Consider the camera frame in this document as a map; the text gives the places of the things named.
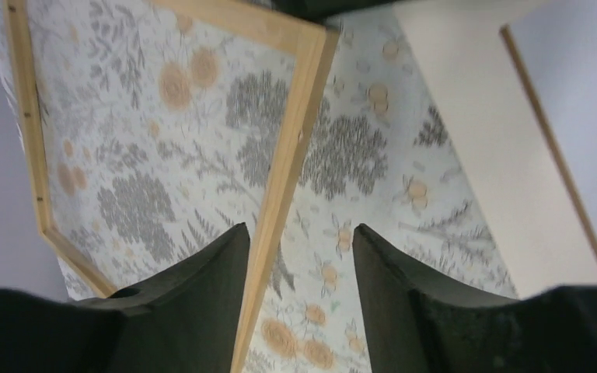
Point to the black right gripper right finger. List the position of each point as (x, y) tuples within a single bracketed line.
[(418, 319)]

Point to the cream photo mat board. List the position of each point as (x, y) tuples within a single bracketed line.
[(476, 76)]

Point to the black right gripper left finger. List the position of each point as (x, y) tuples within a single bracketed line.
[(182, 319)]

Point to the light wooden picture frame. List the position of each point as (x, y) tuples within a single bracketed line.
[(288, 128)]

